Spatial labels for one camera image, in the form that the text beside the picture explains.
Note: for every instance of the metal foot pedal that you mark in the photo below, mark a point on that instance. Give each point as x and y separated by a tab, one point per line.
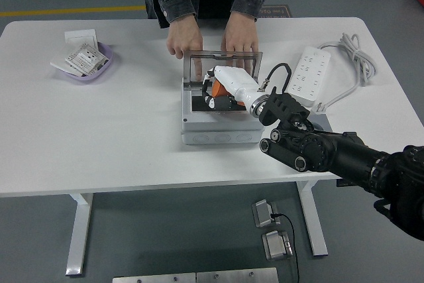
275	246
262	212

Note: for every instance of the purple plastic tray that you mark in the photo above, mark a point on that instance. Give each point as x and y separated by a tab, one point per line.
107	59

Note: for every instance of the black table control panel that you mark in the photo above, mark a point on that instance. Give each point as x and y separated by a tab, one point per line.
341	183

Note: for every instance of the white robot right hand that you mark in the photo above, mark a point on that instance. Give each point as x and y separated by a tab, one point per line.
236	81

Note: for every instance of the white power strip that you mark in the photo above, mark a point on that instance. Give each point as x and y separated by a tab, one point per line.
309	71

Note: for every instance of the plain white panel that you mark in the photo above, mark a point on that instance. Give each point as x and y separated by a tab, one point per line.
59	59

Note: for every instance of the grey plastic junction box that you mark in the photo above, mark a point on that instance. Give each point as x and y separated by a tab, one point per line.
215	135

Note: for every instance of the metal base plate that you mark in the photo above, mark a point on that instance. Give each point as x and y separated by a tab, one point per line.
236	275
154	279

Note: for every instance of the white table leg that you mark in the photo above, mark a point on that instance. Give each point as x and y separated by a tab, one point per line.
79	230
313	220

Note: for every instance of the dark floor sign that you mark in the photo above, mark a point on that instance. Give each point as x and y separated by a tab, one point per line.
276	12

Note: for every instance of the yellow floor tape line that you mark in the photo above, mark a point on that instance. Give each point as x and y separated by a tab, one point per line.
73	11

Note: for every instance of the white socket panel with label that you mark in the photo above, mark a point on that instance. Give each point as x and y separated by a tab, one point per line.
86	59

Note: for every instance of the tinted transparent box lid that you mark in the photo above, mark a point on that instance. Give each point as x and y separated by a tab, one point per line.
219	54

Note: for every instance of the grey cube with round hole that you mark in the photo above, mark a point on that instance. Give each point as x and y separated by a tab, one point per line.
323	127

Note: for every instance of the person's right hand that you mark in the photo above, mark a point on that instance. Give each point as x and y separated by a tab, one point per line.
183	39

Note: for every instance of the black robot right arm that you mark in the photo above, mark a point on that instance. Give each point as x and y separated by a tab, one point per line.
338	157

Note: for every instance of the white wall switch panel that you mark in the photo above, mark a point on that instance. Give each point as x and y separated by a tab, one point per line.
79	36

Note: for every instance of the person's left hand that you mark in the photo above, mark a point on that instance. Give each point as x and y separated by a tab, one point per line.
240	36

